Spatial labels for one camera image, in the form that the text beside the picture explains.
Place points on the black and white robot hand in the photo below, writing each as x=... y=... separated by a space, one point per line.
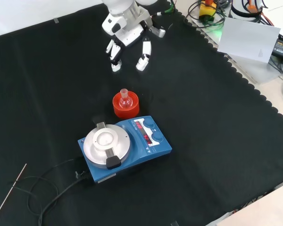
x=129 y=33

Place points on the clear round-bottom flask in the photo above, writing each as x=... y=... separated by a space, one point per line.
x=125 y=103

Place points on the grey tape strip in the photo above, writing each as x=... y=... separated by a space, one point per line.
x=56 y=21

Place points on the yellow stop button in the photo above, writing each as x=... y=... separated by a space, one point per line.
x=206 y=10

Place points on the black bench cloth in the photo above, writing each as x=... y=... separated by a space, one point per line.
x=202 y=117

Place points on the pale board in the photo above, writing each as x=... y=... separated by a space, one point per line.
x=247 y=40

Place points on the heater with blue base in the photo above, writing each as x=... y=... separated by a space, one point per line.
x=136 y=160

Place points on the thin metal probe rod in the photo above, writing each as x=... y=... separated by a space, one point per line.
x=7 y=195

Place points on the grey metal base plate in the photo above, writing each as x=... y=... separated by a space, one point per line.
x=257 y=70

